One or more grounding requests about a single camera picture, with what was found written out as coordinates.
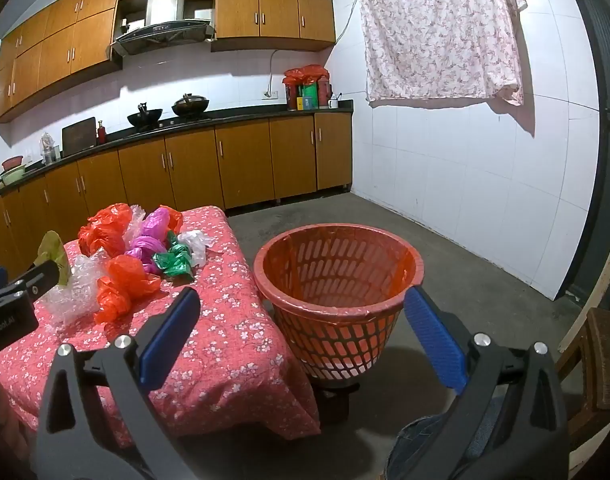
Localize steel range hood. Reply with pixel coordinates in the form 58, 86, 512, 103
110, 0, 217, 57

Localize dark cutting board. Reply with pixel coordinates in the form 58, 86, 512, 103
61, 116, 98, 156

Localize white wall cable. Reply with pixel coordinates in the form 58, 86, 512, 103
335, 0, 361, 46

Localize wooden chair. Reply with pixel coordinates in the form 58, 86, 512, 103
555, 307, 610, 453

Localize red plastic basket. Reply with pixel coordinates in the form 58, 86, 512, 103
253, 224, 425, 382

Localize clear plastic bag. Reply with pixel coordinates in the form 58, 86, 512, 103
124, 204, 146, 248

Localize black wok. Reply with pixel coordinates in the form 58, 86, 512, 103
127, 102, 164, 128

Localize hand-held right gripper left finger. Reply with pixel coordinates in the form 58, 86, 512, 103
35, 286, 246, 480

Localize red floral tablecloth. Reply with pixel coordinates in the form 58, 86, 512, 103
0, 205, 322, 448

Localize black pot with lid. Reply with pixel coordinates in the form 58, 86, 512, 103
171, 93, 210, 117

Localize red plastic bag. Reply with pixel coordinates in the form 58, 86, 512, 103
78, 203, 133, 258
94, 255, 162, 326

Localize wooden upper cabinets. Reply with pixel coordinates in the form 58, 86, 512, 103
0, 0, 336, 123

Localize white plastic bag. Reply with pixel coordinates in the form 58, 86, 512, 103
177, 229, 216, 268

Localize clear bubble wrap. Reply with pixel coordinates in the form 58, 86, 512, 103
37, 252, 110, 328

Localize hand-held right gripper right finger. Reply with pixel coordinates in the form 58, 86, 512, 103
404, 286, 569, 480

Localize grey power cable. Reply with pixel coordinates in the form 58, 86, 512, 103
267, 50, 281, 93

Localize red shopping bag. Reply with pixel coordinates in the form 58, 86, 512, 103
283, 65, 331, 88

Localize small orange-red plastic bag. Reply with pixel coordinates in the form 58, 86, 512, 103
160, 205, 184, 235

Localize yellow-green plastic bag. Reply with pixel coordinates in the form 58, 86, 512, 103
33, 230, 70, 286

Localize green plastic bag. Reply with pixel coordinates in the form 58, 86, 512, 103
152, 232, 193, 281

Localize person's jeans leg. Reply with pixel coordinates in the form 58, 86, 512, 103
385, 395, 511, 480

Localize pink floral hanging sheet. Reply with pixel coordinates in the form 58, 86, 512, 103
354, 0, 528, 107

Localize black kitchen countertop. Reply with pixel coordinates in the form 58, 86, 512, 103
0, 100, 354, 201

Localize wooden lower cabinets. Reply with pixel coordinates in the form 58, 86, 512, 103
0, 112, 353, 281

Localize wooden cabinets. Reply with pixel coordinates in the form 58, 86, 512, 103
0, 0, 336, 123
0, 112, 353, 281

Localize purple plastic bag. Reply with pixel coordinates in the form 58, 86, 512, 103
125, 207, 170, 276

